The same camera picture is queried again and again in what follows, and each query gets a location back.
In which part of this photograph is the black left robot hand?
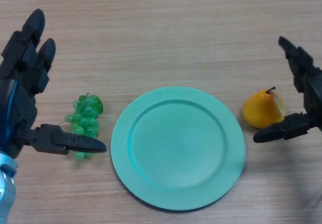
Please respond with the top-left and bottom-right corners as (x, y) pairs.
(0, 9), (107, 159)

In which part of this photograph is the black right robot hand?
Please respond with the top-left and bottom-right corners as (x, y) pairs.
(253, 36), (322, 144)

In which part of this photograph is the green grape bunch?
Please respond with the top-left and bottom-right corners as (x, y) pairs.
(64, 92), (104, 161)

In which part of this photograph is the green round plate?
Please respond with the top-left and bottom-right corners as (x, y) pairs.
(110, 86), (246, 212)

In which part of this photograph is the yellow pear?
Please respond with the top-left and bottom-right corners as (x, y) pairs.
(241, 86), (287, 129)

